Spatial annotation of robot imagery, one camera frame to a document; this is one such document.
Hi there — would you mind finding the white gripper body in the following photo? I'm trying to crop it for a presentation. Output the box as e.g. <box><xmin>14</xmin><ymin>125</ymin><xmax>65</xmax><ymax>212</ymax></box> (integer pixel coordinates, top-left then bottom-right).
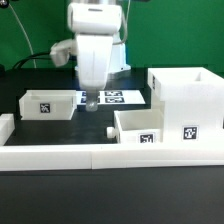
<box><xmin>67</xmin><ymin>2</ymin><xmax>122</xmax><ymax>90</ymax></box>

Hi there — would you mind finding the black cable bundle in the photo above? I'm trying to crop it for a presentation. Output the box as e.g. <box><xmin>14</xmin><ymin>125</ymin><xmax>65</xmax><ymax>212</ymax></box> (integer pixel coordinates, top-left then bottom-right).
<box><xmin>12</xmin><ymin>50</ymin><xmax>54</xmax><ymax>70</ymax></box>

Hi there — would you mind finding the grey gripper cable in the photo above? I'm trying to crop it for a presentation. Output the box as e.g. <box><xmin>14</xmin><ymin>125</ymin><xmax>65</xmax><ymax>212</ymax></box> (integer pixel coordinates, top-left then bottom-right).
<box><xmin>113</xmin><ymin>0</ymin><xmax>132</xmax><ymax>46</ymax></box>

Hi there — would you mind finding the white drawer cabinet box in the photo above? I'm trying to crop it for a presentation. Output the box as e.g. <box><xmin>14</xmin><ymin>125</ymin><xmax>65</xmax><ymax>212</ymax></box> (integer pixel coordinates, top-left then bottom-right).
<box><xmin>148</xmin><ymin>67</ymin><xmax>224</xmax><ymax>143</ymax></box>

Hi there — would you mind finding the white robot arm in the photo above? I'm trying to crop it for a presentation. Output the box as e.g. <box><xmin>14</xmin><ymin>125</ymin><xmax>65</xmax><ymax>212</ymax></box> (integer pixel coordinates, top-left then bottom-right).
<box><xmin>67</xmin><ymin>0</ymin><xmax>129</xmax><ymax>112</ymax></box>

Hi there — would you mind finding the white front drawer tray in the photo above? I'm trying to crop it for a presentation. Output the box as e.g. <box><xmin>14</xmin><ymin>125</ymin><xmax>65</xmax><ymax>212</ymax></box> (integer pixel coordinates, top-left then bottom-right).
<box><xmin>106</xmin><ymin>109</ymin><xmax>162</xmax><ymax>144</ymax></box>

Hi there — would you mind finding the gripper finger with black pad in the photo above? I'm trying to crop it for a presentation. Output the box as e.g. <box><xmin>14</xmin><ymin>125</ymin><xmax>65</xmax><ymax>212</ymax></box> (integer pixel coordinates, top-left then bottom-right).
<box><xmin>86</xmin><ymin>91</ymin><xmax>98</xmax><ymax>112</ymax></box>

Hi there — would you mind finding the white drawer tray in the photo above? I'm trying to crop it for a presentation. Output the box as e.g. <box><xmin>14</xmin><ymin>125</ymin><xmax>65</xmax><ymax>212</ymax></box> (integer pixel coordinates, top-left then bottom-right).
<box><xmin>106</xmin><ymin>109</ymin><xmax>162</xmax><ymax>144</ymax></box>
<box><xmin>19</xmin><ymin>90</ymin><xmax>77</xmax><ymax>120</ymax></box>

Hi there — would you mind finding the white U-shaped fence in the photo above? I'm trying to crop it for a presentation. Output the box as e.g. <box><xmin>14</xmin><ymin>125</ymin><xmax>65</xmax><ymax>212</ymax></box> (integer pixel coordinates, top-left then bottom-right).
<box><xmin>0</xmin><ymin>114</ymin><xmax>224</xmax><ymax>171</ymax></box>

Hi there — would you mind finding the white marker sheet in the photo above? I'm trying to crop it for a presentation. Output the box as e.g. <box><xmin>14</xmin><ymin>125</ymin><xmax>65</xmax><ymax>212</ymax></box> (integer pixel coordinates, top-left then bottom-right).
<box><xmin>75</xmin><ymin>89</ymin><xmax>146</xmax><ymax>106</ymax></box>

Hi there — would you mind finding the thin white cable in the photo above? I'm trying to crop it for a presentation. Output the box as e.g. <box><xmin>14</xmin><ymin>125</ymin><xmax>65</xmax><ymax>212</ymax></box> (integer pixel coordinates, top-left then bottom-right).
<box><xmin>7</xmin><ymin>3</ymin><xmax>38</xmax><ymax>69</ymax></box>

